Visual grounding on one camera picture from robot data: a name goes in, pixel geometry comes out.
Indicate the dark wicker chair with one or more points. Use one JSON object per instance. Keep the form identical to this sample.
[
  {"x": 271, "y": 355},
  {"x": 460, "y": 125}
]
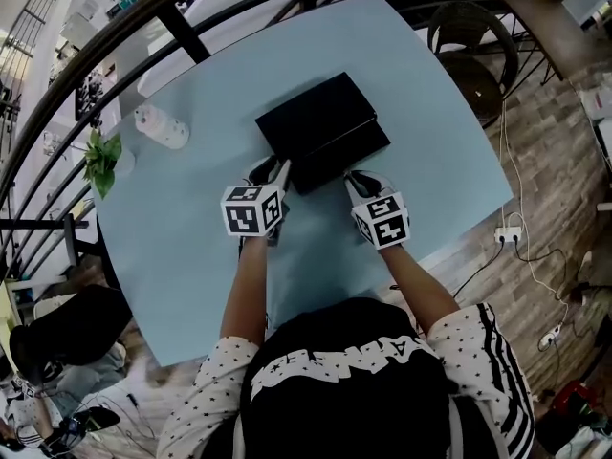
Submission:
[{"x": 473, "y": 84}]

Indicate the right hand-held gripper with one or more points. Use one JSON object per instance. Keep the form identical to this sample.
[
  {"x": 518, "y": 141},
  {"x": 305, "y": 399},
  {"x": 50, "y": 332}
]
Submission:
[{"x": 382, "y": 223}]

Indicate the white power strip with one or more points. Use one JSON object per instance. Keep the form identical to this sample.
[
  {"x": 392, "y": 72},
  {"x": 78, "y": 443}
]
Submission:
[{"x": 509, "y": 234}]

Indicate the black metal railing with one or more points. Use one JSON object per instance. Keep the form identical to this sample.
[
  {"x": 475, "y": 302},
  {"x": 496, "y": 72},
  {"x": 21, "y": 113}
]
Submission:
[{"x": 184, "y": 36}]

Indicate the white bottle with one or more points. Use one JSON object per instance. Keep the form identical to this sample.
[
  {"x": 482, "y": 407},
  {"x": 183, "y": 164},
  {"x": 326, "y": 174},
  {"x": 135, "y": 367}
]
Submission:
[{"x": 162, "y": 127}]

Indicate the white plug adapter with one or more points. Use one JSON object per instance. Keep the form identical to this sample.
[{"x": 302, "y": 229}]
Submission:
[{"x": 552, "y": 335}]

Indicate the person's left forearm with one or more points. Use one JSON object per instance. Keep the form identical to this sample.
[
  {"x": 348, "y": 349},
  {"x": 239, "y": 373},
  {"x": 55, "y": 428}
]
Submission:
[{"x": 244, "y": 294}]

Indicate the green potted plant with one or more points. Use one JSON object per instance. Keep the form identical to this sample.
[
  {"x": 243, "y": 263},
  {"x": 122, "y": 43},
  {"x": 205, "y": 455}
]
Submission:
[{"x": 102, "y": 160}]

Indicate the light blue table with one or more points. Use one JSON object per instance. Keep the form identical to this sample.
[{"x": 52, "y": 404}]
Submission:
[{"x": 191, "y": 256}]

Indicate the black office chair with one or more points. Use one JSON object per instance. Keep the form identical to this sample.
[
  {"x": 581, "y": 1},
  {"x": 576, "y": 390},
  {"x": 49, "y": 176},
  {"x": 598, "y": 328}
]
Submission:
[{"x": 72, "y": 323}]

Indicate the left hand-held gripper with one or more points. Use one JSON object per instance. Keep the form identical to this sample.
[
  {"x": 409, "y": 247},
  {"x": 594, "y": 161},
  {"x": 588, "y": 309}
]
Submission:
[{"x": 248, "y": 213}]

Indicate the black and white printed shirt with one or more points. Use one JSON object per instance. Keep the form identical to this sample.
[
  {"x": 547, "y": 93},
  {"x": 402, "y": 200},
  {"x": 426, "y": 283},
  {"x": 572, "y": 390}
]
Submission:
[{"x": 334, "y": 399}]

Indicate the person's right forearm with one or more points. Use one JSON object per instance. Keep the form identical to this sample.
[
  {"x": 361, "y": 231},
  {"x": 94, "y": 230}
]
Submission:
[{"x": 416, "y": 285}]

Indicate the wooden side table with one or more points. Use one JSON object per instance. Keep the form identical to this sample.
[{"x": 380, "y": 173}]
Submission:
[{"x": 540, "y": 22}]

